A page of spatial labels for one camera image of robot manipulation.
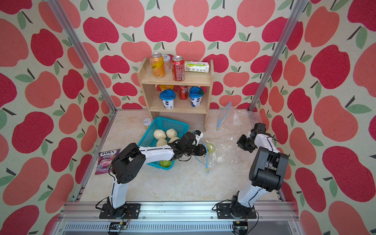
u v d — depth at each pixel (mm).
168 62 796
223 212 733
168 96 871
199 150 785
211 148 878
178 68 689
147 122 1053
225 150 924
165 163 860
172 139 958
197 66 790
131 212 746
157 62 706
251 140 717
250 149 821
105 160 890
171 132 1007
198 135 831
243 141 838
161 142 932
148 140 963
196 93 884
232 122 1126
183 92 927
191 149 781
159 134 985
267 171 486
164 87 913
